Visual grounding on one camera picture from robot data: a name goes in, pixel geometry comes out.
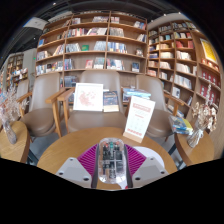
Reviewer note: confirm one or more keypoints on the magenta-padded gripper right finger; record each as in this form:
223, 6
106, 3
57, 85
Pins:
137, 160

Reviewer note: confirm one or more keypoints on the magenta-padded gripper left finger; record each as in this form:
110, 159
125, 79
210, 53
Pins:
86, 160

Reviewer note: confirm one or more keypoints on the transparent computer mouse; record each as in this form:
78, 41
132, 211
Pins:
111, 160

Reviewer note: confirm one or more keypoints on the beige wooden-armed armchair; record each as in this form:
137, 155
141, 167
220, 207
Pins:
40, 120
96, 121
160, 123

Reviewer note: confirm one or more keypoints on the white and red table sign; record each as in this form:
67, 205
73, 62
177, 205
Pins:
139, 118

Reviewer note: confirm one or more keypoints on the stack of colourful books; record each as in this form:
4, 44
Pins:
181, 126

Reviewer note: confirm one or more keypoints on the round wooden side table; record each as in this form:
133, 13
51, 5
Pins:
15, 146
198, 151

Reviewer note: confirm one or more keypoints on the glass vase with dried flowers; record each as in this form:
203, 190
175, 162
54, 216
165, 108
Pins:
195, 136
9, 133

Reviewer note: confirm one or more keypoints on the white framed red picture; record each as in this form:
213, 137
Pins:
88, 97

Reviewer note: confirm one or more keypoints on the dark cover book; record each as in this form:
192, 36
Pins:
110, 100

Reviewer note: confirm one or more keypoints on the curved wooden bookshelf unit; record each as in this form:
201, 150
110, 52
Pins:
180, 63

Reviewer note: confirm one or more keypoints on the distant wooden bookshelf unit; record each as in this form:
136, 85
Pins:
15, 68

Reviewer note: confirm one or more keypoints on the wide wooden bookshelf unit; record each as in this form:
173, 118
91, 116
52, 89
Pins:
93, 43

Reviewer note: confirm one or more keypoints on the white hanging ceiling panel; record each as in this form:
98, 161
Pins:
35, 22

